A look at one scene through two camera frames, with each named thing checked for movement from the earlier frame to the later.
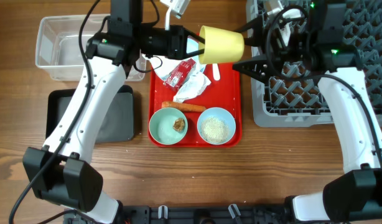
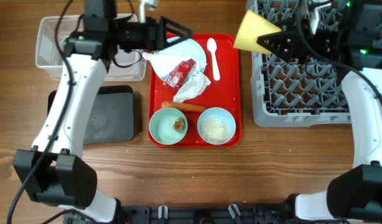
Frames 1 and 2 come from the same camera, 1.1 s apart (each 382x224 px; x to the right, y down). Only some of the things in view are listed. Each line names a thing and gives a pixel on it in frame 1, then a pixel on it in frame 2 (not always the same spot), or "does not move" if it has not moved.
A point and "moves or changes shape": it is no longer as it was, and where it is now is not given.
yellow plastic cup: (220, 46) moves or changes shape
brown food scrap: (179, 125) does not move
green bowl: (161, 126) does not move
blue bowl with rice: (216, 126) does not move
